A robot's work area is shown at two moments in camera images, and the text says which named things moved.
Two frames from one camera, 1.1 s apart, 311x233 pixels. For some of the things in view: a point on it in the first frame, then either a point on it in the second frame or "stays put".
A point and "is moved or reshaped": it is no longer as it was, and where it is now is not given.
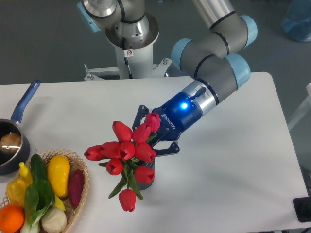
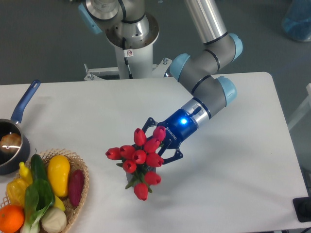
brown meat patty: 10,142 stays put
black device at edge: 302,206 stays put
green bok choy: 40,196 stays put
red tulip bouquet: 123,155 is moved or reshaped
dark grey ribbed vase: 144,186 → 130,176
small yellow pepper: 25,174 stays put
